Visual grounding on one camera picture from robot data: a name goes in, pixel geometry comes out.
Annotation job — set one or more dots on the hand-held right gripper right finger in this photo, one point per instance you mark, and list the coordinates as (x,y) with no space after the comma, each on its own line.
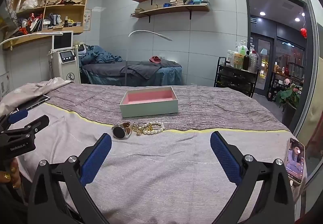
(225,158)

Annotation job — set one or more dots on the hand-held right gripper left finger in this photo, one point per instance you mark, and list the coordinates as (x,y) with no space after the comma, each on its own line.
(97,156)

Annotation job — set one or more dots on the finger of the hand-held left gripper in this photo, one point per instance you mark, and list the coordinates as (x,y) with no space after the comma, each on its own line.
(18,115)
(37,123)

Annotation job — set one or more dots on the green box with pink lining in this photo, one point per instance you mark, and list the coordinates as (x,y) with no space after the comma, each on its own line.
(149,105)

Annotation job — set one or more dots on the person's left hand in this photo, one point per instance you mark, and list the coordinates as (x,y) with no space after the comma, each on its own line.
(15,174)

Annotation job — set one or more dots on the dark tablet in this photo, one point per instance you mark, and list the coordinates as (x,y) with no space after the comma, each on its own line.
(32,103)

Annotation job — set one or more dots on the beige patterned quilt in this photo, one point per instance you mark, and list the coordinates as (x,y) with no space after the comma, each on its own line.
(32,89)

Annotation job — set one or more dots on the grey striped blanket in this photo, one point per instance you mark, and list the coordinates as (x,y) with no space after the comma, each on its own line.
(214,110)

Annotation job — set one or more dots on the white beauty machine with screen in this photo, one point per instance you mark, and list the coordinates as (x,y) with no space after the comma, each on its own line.
(64,60)

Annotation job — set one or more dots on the smartphone with lit screen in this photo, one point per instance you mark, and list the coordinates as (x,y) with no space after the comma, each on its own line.
(294,161)

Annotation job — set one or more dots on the curved white-edged shelf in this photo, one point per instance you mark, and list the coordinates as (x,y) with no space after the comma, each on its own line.
(30,38)

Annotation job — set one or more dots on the black trolley cart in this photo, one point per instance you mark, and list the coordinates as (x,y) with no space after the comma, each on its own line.
(234,80)

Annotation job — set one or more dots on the green potted plant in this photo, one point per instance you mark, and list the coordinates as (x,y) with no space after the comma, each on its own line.
(289,94)

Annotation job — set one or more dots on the crumpled blue duvet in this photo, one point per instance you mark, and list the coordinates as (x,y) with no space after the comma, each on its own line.
(98,56)

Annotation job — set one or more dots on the dark grey blanket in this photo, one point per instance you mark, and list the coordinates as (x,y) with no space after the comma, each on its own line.
(141,68)

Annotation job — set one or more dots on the group of bottles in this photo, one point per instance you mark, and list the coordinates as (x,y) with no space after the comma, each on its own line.
(239,58)

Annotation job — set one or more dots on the massage bed with blue cover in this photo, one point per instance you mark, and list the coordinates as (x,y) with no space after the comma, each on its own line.
(166,76)

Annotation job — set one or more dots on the red cloth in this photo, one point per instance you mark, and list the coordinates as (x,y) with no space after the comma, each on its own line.
(154,59)

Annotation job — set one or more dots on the wooden cubby shelf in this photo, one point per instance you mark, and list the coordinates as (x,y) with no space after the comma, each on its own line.
(85,7)

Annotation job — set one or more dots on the white arc floor lamp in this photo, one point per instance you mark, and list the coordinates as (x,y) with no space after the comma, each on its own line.
(149,33)

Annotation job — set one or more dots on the red hanging ornament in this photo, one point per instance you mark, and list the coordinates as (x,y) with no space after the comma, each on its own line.
(303,32)

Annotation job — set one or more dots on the wall poster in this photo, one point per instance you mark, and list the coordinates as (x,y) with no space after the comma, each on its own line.
(87,19)

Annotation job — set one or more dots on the dark door frame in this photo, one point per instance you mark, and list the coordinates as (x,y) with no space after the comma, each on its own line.
(248,37)

